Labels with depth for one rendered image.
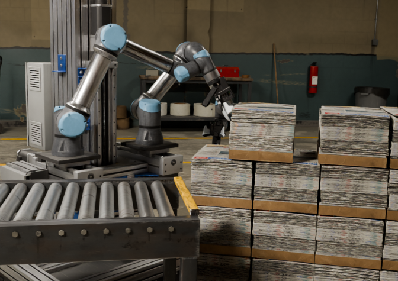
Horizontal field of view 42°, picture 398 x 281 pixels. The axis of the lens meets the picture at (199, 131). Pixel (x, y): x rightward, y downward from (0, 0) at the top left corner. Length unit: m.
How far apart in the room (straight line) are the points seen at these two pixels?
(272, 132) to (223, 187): 0.34
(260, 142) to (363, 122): 0.45
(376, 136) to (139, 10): 6.93
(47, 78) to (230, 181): 1.14
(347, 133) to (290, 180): 0.32
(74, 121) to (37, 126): 0.67
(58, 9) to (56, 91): 0.42
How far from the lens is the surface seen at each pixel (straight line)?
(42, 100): 2.87
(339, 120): 2.31
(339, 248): 2.45
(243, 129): 2.31
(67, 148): 2.45
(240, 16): 9.14
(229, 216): 2.42
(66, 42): 2.72
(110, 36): 2.30
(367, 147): 2.34
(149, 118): 2.72
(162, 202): 1.79
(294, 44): 9.41
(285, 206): 2.38
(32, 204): 1.82
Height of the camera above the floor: 1.31
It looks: 9 degrees down
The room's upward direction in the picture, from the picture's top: 1 degrees clockwise
